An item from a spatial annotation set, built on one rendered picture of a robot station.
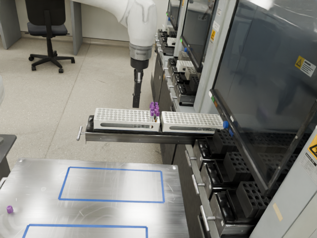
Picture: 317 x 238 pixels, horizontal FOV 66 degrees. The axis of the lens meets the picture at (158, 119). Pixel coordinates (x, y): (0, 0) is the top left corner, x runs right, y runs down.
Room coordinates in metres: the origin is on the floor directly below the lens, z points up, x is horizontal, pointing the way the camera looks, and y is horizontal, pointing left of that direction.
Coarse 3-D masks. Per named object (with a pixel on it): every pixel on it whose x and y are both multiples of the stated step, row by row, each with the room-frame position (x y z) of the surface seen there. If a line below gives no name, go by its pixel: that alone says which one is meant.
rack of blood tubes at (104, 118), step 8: (96, 112) 0.93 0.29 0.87; (104, 112) 0.95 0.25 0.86; (112, 112) 0.96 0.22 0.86; (120, 112) 0.96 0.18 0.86; (128, 112) 0.97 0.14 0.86; (136, 112) 0.98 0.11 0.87; (144, 112) 0.99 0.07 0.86; (96, 120) 0.87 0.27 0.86; (104, 120) 0.88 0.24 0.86; (112, 120) 0.88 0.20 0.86; (120, 120) 0.89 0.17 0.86; (128, 120) 0.91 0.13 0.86; (136, 120) 0.92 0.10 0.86; (144, 120) 0.93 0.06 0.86; (104, 128) 0.88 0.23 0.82; (112, 128) 0.88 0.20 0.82; (120, 128) 0.89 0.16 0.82; (128, 128) 0.90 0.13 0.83; (136, 128) 0.90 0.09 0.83; (144, 128) 0.91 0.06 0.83; (152, 128) 0.92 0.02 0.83
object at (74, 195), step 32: (32, 160) 0.63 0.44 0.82; (64, 160) 0.65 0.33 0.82; (0, 192) 0.47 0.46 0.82; (32, 192) 0.49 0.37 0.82; (64, 192) 0.51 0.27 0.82; (96, 192) 0.53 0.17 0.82; (128, 192) 0.55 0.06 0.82; (160, 192) 0.57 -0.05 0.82; (0, 224) 0.37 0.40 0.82; (32, 224) 0.39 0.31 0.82; (64, 224) 0.40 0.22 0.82; (96, 224) 0.42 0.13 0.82; (128, 224) 0.43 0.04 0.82; (160, 224) 0.45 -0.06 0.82
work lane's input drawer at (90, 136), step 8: (88, 120) 0.94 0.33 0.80; (80, 128) 0.93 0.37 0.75; (88, 128) 0.86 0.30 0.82; (160, 128) 0.95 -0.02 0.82; (224, 128) 1.03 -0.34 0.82; (88, 136) 0.85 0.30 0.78; (96, 136) 0.85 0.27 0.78; (104, 136) 0.86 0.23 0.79; (112, 136) 0.87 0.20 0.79; (120, 136) 0.87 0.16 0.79; (128, 136) 0.88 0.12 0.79; (136, 136) 0.89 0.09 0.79; (144, 136) 0.89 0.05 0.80; (152, 136) 0.90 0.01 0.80; (160, 136) 0.91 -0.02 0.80; (168, 136) 0.91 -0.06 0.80; (176, 136) 0.92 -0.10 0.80; (184, 136) 0.93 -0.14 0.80; (192, 136) 0.94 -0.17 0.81; (200, 136) 0.95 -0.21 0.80; (192, 144) 0.94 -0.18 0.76
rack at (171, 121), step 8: (168, 112) 1.03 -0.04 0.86; (176, 112) 1.03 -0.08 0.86; (184, 112) 1.05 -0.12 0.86; (168, 120) 0.95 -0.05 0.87; (176, 120) 0.96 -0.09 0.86; (184, 120) 0.97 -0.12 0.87; (192, 120) 0.99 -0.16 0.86; (200, 120) 1.00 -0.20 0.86; (208, 120) 1.01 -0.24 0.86; (216, 120) 1.02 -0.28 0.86; (168, 128) 0.93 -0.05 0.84; (176, 128) 0.98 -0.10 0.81; (184, 128) 0.99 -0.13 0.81; (192, 128) 1.00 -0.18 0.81; (200, 128) 0.98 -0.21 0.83; (208, 128) 0.99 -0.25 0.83; (216, 128) 1.00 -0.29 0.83
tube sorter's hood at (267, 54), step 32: (256, 0) 0.97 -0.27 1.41; (288, 0) 0.87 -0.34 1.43; (256, 32) 0.86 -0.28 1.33; (288, 32) 0.70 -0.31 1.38; (224, 64) 1.03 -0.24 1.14; (256, 64) 0.79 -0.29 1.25; (288, 64) 0.65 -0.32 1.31; (224, 96) 0.94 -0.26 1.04; (256, 96) 0.73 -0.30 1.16; (288, 96) 0.59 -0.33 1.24; (256, 128) 0.66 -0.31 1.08; (288, 128) 0.54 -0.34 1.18; (256, 160) 0.60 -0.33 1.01; (288, 160) 0.50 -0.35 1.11
